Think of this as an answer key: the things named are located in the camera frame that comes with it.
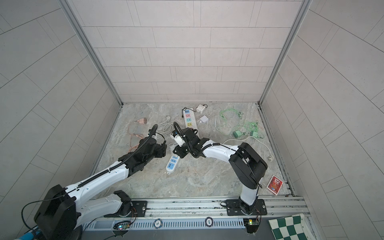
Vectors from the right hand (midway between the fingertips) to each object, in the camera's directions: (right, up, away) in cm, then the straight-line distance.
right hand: (175, 151), depth 85 cm
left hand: (-5, +5, -1) cm, 7 cm away
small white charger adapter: (+17, +18, +20) cm, 32 cm away
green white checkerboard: (+54, -29, -19) cm, 65 cm away
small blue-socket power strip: (-2, -7, -2) cm, 7 cm away
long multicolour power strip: (+7, +18, +20) cm, 28 cm away
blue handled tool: (-41, -19, -36) cm, 57 cm away
